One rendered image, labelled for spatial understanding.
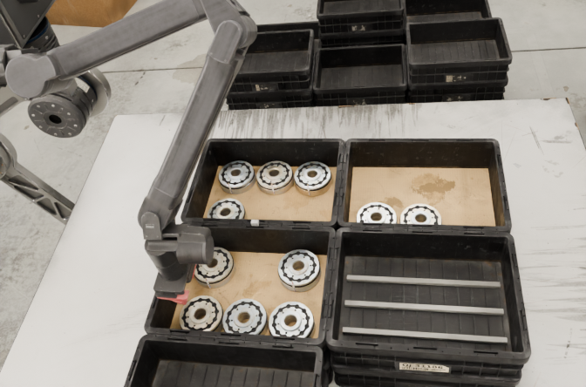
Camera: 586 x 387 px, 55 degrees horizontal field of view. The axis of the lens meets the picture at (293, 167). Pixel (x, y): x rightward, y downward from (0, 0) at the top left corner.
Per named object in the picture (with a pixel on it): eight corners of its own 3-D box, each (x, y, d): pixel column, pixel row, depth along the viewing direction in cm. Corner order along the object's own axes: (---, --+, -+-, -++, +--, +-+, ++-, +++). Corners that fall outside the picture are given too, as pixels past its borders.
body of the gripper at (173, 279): (196, 253, 121) (187, 234, 115) (185, 296, 114) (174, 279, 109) (168, 251, 122) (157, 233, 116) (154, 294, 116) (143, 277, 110)
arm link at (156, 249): (146, 227, 110) (139, 252, 107) (180, 227, 109) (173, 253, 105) (157, 245, 115) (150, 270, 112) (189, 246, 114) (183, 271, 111)
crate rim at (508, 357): (325, 350, 116) (323, 345, 114) (337, 232, 135) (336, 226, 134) (530, 365, 108) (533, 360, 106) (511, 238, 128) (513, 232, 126)
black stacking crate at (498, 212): (340, 254, 143) (337, 227, 134) (348, 167, 162) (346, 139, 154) (504, 260, 135) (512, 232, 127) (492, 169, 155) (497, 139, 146)
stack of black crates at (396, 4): (324, 91, 290) (316, 16, 257) (327, 56, 310) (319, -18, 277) (403, 87, 284) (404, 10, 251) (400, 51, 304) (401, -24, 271)
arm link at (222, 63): (234, 13, 101) (217, 13, 91) (262, 27, 101) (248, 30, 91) (150, 209, 114) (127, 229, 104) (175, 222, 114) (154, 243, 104)
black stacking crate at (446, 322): (330, 369, 123) (325, 346, 114) (340, 254, 142) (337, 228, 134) (521, 383, 115) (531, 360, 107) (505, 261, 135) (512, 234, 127)
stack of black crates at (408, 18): (403, 88, 284) (404, 30, 259) (401, 52, 304) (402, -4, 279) (486, 84, 277) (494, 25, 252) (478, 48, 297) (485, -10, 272)
